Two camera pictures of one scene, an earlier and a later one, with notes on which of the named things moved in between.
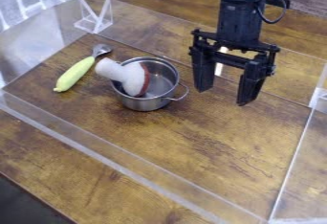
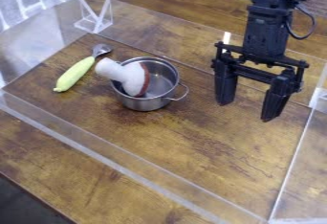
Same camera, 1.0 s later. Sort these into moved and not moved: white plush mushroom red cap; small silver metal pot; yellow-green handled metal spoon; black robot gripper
Moved: black robot gripper
Not moved: small silver metal pot; yellow-green handled metal spoon; white plush mushroom red cap
